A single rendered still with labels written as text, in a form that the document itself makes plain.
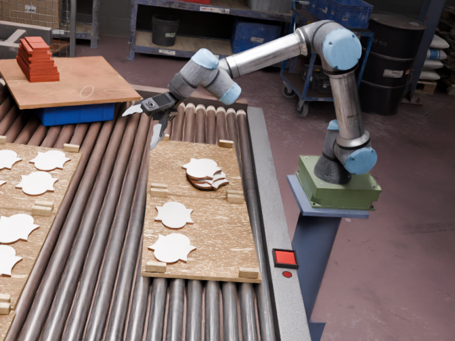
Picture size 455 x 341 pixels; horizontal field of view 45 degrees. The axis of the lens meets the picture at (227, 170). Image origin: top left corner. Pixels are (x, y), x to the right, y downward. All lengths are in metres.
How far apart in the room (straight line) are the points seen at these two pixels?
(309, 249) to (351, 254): 1.21
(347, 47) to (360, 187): 0.63
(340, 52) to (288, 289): 0.74
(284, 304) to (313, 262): 0.76
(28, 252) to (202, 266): 0.49
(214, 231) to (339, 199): 0.59
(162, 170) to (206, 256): 0.51
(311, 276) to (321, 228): 0.25
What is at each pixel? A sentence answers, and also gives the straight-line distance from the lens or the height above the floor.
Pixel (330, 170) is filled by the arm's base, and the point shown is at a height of 1.01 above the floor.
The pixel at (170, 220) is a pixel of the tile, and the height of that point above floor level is 0.95.
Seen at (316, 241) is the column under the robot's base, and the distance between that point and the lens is 2.28.
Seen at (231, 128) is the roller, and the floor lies 0.92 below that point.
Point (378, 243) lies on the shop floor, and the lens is 3.67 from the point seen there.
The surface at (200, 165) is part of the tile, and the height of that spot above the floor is 0.99.
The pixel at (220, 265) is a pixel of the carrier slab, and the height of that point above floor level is 0.94.
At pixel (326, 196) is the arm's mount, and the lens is 2.13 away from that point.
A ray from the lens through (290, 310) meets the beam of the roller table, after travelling 1.59.
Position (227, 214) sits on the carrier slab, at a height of 0.94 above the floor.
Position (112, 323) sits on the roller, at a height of 0.92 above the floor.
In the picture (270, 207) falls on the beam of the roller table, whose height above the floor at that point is 0.92.
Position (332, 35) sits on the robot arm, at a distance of 1.77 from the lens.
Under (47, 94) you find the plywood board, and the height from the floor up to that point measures 1.04.
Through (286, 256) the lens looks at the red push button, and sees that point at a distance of 1.75.
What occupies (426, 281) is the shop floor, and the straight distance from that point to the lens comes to 3.52.
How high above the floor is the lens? 1.97
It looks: 29 degrees down
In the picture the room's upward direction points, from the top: 10 degrees clockwise
